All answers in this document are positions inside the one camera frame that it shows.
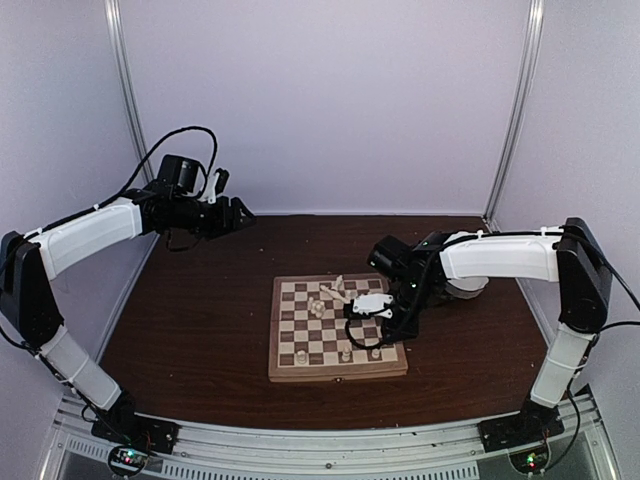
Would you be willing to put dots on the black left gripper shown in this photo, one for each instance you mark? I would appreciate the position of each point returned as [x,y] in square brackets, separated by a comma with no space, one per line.
[225,225]

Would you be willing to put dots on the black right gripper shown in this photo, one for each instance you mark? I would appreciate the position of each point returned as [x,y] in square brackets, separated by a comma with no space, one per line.
[404,331]

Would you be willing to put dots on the white bishop piece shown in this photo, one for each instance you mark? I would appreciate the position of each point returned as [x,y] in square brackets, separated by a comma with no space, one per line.
[346,353]

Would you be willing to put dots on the wooden chess board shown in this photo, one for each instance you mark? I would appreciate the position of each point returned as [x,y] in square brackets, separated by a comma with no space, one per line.
[292,329]

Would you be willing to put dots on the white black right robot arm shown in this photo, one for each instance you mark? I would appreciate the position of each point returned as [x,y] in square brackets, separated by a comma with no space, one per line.
[461,264]

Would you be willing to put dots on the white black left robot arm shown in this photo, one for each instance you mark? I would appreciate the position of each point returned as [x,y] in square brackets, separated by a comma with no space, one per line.
[63,288]

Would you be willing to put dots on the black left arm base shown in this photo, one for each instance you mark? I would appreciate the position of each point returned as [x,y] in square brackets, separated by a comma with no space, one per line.
[123,425]

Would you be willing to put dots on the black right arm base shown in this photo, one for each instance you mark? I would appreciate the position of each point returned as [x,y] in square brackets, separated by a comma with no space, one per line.
[530,424]

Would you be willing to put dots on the white scalloped bowl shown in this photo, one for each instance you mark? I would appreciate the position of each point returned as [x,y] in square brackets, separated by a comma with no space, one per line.
[466,288]

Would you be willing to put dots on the lying white queen piece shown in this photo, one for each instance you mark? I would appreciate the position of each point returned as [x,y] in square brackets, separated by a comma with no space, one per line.
[338,284]

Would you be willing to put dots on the lying white king piece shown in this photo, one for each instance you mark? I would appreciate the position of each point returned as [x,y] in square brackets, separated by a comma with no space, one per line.
[338,295]

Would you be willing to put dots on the white pawn cluster piece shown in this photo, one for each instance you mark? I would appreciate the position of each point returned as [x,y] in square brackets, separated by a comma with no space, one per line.
[316,308]

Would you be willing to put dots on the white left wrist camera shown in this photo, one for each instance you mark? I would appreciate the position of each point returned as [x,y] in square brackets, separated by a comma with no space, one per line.
[216,185]

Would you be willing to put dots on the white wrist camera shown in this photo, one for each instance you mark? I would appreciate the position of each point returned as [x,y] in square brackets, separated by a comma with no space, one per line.
[216,185]
[370,305]

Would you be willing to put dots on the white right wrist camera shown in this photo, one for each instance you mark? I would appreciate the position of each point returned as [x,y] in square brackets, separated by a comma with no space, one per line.
[370,305]

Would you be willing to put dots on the left aluminium corner post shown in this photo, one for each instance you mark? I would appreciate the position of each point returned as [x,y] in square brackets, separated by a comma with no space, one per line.
[118,45]

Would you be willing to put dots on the aluminium corner post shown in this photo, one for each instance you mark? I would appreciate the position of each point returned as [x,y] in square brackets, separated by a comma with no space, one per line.
[118,45]
[525,79]

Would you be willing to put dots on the right aluminium corner post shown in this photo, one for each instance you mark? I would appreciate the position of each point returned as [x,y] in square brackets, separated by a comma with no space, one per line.
[525,79]

